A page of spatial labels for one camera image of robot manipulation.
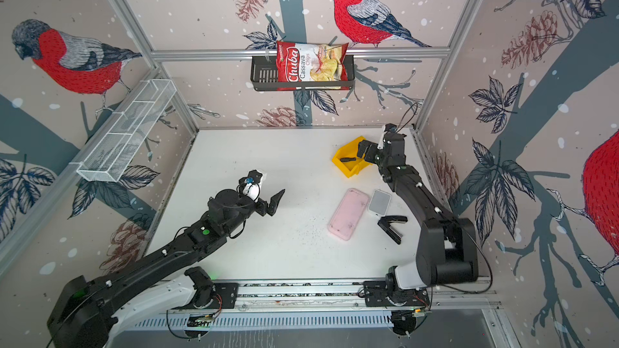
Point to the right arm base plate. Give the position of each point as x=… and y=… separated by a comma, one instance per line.
x=378, y=293

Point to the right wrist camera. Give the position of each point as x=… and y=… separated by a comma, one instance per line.
x=390, y=135

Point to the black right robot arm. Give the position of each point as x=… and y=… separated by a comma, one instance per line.
x=447, y=251

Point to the black wall basket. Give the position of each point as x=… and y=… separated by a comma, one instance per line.
x=264, y=76

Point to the pink plastic case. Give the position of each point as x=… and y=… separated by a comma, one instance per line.
x=348, y=214

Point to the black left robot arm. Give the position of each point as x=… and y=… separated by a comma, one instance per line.
x=91, y=313

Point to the grey rectangular box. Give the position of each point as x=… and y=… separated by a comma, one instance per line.
x=379, y=203

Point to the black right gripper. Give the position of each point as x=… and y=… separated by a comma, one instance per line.
x=371, y=148

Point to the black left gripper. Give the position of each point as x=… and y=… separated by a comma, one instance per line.
x=262, y=205

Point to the red chips bag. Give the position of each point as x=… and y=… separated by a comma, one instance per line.
x=297, y=62

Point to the white wire mesh shelf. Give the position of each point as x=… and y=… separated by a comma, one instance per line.
x=130, y=127

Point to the aluminium front rail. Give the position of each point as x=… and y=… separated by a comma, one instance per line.
x=282, y=295

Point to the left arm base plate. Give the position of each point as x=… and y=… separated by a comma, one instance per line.
x=216, y=296

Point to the yellow plastic bin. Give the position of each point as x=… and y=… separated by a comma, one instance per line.
x=350, y=169

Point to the black angled bracket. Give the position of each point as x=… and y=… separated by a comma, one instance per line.
x=386, y=224

